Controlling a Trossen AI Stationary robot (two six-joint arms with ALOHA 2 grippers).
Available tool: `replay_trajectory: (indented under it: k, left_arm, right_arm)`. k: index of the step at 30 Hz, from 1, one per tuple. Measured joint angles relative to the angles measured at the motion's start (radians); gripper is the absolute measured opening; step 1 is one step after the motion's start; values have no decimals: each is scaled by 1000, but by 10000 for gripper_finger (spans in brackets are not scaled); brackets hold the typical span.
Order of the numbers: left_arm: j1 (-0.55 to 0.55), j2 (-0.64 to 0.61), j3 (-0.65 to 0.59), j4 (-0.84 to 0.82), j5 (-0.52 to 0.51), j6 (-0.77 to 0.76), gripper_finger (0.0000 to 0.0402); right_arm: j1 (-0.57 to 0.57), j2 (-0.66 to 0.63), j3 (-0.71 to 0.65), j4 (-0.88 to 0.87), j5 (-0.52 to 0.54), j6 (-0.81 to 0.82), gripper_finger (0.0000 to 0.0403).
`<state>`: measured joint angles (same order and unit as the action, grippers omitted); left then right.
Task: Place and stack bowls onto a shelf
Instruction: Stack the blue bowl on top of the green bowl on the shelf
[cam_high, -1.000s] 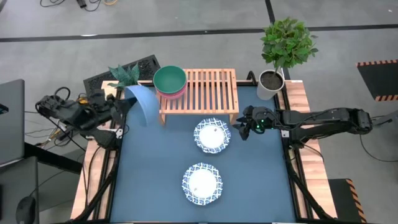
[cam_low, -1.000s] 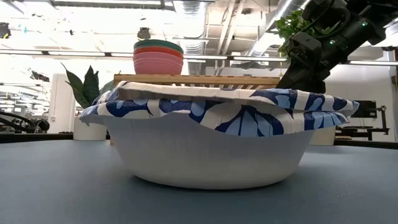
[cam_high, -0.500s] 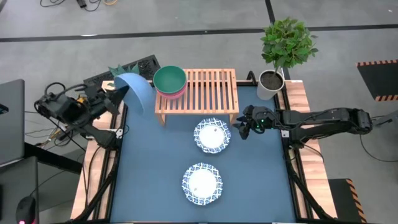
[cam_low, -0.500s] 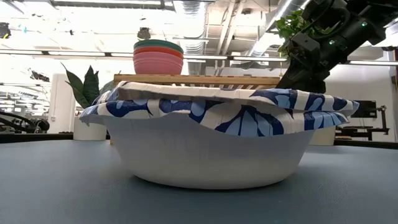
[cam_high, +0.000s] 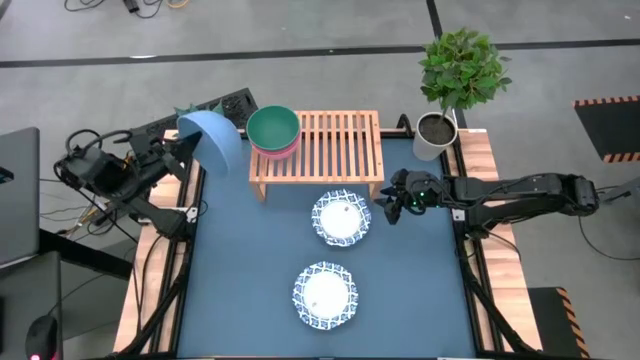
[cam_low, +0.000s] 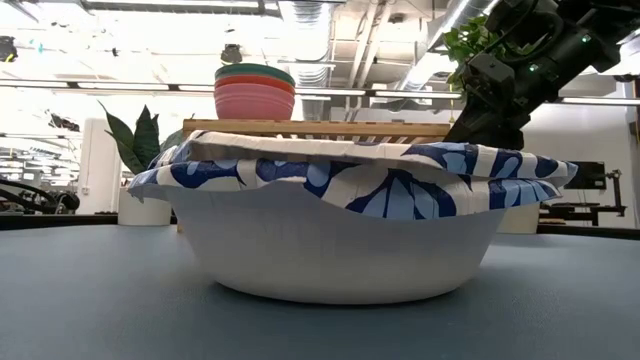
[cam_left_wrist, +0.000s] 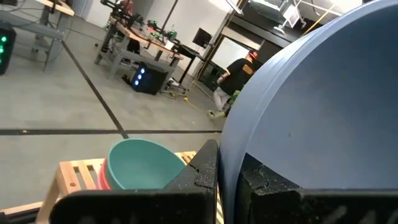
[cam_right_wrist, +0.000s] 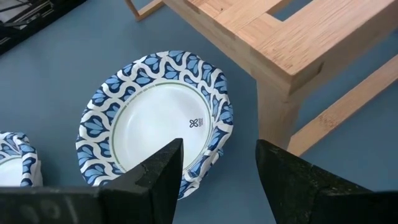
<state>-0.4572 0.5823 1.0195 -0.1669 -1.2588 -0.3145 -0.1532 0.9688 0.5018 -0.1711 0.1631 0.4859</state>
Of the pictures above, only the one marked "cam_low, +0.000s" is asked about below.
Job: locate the black background workbench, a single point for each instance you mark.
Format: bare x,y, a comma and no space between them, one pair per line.
585,177

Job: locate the small snake plant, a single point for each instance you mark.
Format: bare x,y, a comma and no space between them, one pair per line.
140,142

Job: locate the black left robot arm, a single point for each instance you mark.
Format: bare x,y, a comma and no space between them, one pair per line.
30,197

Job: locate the pink plastic bowl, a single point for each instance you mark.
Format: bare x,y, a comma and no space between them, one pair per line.
255,105

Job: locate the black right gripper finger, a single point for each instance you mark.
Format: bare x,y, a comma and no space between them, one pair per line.
487,130

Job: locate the large white plant pot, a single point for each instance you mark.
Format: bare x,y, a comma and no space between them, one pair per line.
522,222

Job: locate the green plastic bowl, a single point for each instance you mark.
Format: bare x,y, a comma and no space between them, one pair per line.
252,70

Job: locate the leafy green tree plant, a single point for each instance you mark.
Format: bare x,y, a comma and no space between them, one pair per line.
467,40

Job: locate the wooden slatted shelf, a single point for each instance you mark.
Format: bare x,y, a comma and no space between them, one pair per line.
320,126

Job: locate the blue patterned paper bowl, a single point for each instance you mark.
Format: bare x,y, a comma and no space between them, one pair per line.
340,250

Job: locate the small white plant pot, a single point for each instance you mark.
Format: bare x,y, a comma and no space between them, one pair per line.
142,212

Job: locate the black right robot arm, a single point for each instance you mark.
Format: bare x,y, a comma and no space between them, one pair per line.
615,20

